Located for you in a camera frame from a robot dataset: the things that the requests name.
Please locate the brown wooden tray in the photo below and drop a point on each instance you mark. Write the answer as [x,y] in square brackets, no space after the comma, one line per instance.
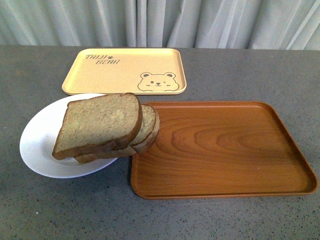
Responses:
[216,149]

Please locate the white round plate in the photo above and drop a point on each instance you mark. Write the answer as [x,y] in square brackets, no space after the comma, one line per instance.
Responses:
[39,137]

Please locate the grey curtain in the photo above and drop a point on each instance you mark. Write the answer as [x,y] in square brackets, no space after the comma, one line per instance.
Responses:
[217,24]

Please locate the bread slice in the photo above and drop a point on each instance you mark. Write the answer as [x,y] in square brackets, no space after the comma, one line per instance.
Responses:
[98,124]
[142,142]

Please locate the yellow bear tray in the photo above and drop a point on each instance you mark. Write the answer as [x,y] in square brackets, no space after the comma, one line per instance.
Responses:
[142,71]

